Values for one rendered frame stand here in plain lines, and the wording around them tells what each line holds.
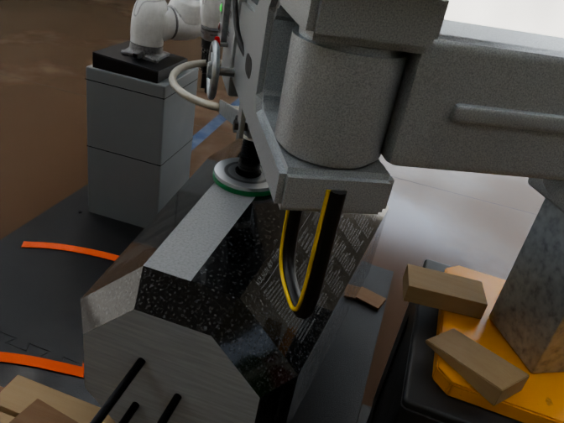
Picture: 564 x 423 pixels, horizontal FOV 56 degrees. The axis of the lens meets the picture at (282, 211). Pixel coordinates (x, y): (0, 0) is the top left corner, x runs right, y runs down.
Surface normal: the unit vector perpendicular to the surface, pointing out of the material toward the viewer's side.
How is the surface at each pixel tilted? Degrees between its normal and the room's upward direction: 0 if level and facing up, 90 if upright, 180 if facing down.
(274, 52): 90
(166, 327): 90
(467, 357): 11
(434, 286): 0
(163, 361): 90
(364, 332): 0
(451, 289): 0
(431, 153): 90
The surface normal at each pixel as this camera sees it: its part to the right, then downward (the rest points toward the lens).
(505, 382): 0.06, -0.93
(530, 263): -0.97, -0.04
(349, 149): 0.22, 0.52
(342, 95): -0.08, 0.49
